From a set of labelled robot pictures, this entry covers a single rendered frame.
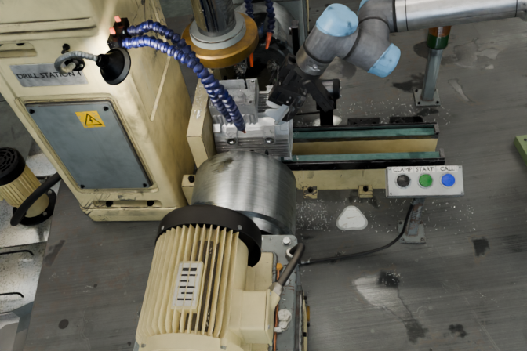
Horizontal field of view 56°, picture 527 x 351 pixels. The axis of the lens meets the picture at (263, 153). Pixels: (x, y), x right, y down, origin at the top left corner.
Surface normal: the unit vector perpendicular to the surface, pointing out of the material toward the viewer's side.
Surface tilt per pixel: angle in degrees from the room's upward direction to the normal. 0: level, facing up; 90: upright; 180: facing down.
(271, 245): 0
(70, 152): 90
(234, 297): 0
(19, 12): 90
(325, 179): 90
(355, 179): 90
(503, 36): 0
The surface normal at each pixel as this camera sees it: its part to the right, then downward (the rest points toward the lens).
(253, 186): 0.24, -0.60
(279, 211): 0.69, -0.42
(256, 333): -0.06, 0.77
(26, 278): -0.11, -0.63
